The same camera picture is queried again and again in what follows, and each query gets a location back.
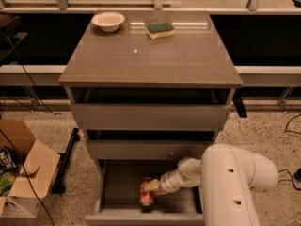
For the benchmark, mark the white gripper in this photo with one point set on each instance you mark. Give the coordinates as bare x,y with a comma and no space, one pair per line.
166,183

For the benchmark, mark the red coke can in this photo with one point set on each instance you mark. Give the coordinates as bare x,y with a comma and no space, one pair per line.
145,197

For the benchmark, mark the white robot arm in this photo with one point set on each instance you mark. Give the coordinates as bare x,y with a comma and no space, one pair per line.
226,175

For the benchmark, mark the bottom grey drawer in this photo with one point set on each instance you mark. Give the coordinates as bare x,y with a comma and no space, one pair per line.
118,201

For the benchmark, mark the grey drawer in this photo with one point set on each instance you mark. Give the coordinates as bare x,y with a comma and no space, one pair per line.
96,108
148,145
118,201

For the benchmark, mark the middle grey drawer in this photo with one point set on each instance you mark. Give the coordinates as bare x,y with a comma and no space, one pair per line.
148,145

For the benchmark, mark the top grey drawer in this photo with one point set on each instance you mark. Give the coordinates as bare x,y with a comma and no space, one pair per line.
96,108

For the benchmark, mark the grey drawer cabinet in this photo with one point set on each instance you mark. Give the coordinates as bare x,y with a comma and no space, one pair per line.
194,57

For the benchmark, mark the black bar on floor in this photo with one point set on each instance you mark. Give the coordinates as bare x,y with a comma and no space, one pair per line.
58,186

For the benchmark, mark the open cardboard box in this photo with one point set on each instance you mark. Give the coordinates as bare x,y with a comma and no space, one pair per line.
35,174

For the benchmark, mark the green packet in box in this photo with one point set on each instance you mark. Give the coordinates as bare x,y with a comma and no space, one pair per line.
7,180

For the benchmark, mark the chip bag in box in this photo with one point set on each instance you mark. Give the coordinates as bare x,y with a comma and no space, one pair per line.
6,161

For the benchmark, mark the green yellow sponge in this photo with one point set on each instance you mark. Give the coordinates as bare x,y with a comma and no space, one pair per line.
160,30

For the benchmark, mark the white bowl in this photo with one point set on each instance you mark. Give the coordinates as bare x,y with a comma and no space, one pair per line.
108,21

